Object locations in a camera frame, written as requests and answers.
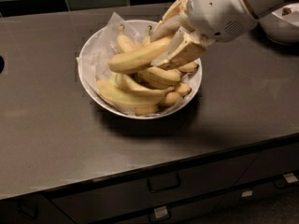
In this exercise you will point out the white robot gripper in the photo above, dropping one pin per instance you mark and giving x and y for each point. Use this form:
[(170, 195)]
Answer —
[(220, 14)]

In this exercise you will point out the yellow banana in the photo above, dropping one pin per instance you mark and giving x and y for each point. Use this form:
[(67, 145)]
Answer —
[(138, 59), (190, 67)]

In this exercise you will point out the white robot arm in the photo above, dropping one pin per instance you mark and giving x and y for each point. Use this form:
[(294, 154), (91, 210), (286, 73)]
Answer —
[(188, 46)]

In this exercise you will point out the short back middle banana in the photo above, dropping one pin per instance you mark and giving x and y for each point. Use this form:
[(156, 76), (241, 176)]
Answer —
[(156, 74)]

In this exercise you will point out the long upper middle banana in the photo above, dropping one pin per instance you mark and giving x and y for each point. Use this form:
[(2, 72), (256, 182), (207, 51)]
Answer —
[(124, 42)]

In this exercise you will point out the small banana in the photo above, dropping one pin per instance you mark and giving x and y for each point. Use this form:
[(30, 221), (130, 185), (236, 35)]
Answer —
[(147, 110), (172, 98), (183, 89)]

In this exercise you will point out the small lower right banana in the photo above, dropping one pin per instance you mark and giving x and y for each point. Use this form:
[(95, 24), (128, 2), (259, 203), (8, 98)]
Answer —
[(172, 98)]

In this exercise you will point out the large white bowl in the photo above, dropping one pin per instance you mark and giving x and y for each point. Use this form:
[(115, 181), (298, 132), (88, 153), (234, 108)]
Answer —
[(90, 53)]

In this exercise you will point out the small bottom banana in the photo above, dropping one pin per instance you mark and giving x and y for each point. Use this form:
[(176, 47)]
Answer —
[(147, 110)]

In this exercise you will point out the front yellow-green banana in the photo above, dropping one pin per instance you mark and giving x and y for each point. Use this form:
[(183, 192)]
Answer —
[(119, 97)]

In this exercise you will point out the white bowl at back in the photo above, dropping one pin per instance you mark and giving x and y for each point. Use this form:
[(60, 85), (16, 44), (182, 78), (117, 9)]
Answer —
[(282, 25)]

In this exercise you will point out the white paper liner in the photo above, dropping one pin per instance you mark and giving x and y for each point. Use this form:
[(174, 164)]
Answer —
[(102, 41)]

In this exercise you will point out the right dark drawer front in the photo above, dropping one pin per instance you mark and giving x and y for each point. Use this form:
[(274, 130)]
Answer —
[(272, 162)]

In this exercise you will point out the dark drawer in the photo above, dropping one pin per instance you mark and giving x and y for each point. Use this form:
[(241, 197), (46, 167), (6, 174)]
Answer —
[(272, 162), (48, 213), (197, 206), (117, 201)]

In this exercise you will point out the small white label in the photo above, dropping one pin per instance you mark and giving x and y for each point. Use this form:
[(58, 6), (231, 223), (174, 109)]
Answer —
[(246, 193)]

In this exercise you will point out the white label on lower drawer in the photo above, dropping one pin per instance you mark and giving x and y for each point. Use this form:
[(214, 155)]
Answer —
[(161, 212)]

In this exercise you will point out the white label on drawer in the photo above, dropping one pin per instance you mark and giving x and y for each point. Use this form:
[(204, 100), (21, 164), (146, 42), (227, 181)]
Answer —
[(161, 212), (291, 178)]

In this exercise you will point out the white label on right drawer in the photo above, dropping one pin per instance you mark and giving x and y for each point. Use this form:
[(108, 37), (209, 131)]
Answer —
[(291, 178)]

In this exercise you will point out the lower dark drawer front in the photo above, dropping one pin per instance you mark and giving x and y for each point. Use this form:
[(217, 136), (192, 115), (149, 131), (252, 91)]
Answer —
[(197, 206)]

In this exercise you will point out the middle dark drawer front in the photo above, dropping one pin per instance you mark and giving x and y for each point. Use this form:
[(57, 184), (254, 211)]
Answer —
[(117, 201)]

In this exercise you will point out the left dark drawer front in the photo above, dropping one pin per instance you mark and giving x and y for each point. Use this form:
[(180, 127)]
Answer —
[(48, 213)]

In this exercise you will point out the black middle drawer handle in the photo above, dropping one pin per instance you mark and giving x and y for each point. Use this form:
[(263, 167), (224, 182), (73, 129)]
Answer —
[(164, 182)]

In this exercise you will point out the black drawer handle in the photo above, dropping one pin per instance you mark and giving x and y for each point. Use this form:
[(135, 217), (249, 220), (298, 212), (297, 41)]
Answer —
[(28, 208), (282, 184), (164, 182)]

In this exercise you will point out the black right drawer handle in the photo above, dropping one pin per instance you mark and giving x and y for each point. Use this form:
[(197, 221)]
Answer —
[(282, 184)]

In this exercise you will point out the black left drawer handle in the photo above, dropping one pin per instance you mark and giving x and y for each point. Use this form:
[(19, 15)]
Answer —
[(28, 208)]

